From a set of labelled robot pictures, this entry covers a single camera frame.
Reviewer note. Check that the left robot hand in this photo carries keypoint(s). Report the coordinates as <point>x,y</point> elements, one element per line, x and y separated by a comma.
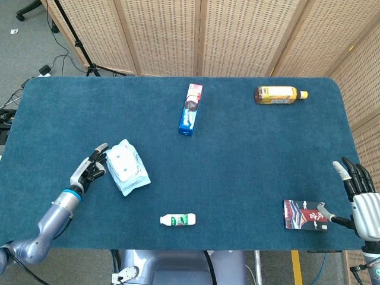
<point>86,170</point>

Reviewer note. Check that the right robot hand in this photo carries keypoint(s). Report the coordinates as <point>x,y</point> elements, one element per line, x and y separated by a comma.
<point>366,213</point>

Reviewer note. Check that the light blue wet wipes pack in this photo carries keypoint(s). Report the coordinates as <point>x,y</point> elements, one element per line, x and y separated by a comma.
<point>127,169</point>

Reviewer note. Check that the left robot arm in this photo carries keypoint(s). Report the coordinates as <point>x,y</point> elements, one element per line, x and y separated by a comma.
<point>53,216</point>

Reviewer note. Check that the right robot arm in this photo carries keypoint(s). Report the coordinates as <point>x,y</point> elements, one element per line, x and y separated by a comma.
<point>372,258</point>

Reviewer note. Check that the red black printed packet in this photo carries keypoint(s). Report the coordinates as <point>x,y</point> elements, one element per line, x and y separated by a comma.
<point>300,215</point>

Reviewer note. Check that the black electronic equipment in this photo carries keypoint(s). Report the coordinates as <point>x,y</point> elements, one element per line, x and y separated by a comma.
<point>6,124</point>

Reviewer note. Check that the small white green milk bottle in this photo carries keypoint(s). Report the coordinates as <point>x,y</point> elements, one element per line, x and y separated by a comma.
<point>178,220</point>

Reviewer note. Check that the white power strip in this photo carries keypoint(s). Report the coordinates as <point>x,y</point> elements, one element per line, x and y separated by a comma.
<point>44,74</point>

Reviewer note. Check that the black power adapter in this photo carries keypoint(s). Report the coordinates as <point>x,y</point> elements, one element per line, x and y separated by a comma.
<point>45,69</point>

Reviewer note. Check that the white round robot flange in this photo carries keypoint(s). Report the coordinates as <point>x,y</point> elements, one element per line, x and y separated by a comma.
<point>127,273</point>

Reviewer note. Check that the blue cookie box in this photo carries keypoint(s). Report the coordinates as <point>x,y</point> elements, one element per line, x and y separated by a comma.
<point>190,114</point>

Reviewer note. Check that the silver table leg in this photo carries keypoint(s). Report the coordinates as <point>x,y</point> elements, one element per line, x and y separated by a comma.
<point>258,267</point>

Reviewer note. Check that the blue felt table cover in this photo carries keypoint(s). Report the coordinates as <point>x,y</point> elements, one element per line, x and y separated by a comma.
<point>207,172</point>

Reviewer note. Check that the black tripod stand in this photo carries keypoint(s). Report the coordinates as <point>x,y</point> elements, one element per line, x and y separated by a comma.
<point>77,44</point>

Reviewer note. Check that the grey blue robot torso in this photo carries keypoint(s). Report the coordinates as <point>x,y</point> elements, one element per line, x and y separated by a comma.
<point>178,268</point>

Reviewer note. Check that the amber tea bottle yellow cap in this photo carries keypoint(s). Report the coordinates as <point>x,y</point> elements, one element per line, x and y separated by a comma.
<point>276,95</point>

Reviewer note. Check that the black office chair base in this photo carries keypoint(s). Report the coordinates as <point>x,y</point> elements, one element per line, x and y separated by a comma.
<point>28,9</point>

